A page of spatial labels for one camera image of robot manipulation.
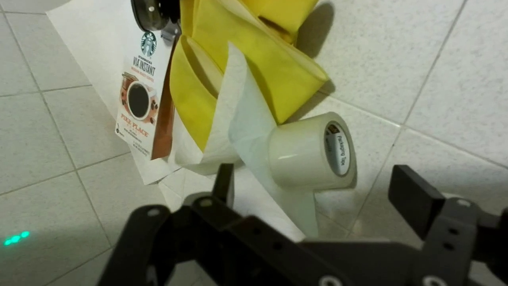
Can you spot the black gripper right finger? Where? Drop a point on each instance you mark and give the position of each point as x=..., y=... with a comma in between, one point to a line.
x=455, y=233

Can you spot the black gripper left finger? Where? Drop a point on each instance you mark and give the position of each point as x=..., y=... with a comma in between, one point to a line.
x=234, y=250

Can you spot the starbucks coffee bag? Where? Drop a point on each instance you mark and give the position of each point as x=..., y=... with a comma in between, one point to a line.
x=145, y=104

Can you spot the white paper sheet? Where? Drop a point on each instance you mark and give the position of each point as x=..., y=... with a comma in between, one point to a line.
x=202, y=84

